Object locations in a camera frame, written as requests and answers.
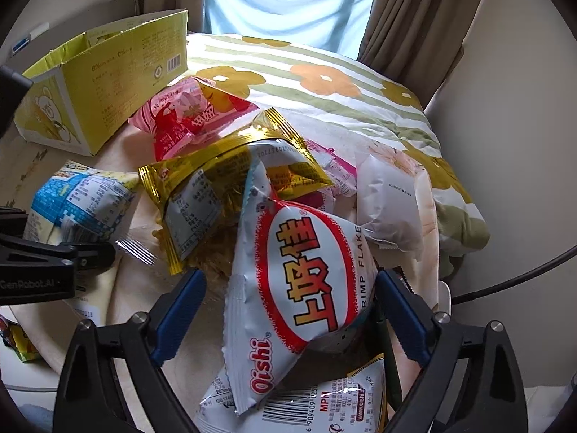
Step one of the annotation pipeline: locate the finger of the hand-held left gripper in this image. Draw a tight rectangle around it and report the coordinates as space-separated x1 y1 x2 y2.
0 65 35 138
0 207 117 280

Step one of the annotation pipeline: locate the plain white snack packet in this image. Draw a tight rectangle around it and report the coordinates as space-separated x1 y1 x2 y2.
354 144 434 254

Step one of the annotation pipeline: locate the white table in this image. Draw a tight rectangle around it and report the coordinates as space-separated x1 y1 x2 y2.
434 280 452 315

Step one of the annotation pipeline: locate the small pink snack packet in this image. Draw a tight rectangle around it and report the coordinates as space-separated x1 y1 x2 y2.
288 139 360 210

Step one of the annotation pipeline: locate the yellow cardboard box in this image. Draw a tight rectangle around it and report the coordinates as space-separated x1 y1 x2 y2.
13 9 189 158

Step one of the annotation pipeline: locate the black cable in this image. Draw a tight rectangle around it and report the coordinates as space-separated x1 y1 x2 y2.
451 242 577 306

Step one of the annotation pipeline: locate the pink red snack packet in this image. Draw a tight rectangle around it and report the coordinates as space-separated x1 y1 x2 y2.
128 76 261 162

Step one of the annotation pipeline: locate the yellow green snack packet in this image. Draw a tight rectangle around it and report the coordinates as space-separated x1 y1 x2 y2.
0 317 42 364

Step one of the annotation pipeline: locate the white packet with barcode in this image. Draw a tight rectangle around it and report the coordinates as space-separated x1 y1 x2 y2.
196 354 389 433

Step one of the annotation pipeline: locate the light blue sheer curtain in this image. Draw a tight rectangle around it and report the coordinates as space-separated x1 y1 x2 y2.
203 0 378 51

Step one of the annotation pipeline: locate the floral striped blanket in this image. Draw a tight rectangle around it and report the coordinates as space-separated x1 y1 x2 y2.
184 33 492 277

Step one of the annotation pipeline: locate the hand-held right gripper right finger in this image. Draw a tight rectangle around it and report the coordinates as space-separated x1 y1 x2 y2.
375 270 528 433

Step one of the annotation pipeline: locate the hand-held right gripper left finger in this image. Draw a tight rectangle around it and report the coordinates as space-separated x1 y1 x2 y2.
53 268 208 433

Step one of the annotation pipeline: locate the white snack packet red oval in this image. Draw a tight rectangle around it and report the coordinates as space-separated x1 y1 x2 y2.
223 140 379 416

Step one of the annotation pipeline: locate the gold foil snack packet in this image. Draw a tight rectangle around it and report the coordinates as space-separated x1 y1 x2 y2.
137 107 336 276

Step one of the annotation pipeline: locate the blue white snack packet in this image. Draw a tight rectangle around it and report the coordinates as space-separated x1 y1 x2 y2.
22 160 157 265

